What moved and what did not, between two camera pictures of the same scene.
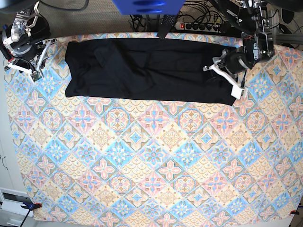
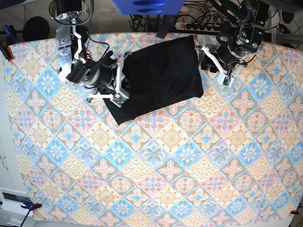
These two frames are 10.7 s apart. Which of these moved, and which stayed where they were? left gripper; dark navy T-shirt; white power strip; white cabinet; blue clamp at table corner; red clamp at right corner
Moved: dark navy T-shirt; left gripper
Stayed: blue clamp at table corner; white power strip; red clamp at right corner; white cabinet
